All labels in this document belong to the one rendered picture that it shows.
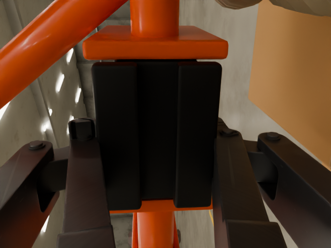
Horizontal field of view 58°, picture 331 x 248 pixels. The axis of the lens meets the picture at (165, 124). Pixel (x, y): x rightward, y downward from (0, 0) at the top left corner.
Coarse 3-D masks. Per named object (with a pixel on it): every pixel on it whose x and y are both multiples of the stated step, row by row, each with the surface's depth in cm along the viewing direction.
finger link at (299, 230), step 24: (264, 144) 12; (288, 144) 12; (288, 168) 10; (312, 168) 10; (264, 192) 12; (288, 192) 11; (312, 192) 9; (288, 216) 11; (312, 216) 9; (312, 240) 9
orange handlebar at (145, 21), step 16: (144, 0) 12; (160, 0) 12; (176, 0) 13; (144, 16) 12; (160, 16) 12; (176, 16) 13; (144, 32) 13; (160, 32) 13; (176, 32) 13; (144, 224) 17; (160, 224) 17; (128, 240) 20; (144, 240) 17; (160, 240) 17; (176, 240) 19
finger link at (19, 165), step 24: (48, 144) 12; (0, 168) 10; (24, 168) 10; (0, 192) 9; (24, 192) 10; (0, 216) 8; (24, 216) 10; (48, 216) 12; (0, 240) 8; (24, 240) 10
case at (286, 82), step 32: (256, 32) 35; (288, 32) 28; (320, 32) 23; (256, 64) 35; (288, 64) 28; (320, 64) 23; (256, 96) 36; (288, 96) 28; (320, 96) 23; (288, 128) 28; (320, 128) 23
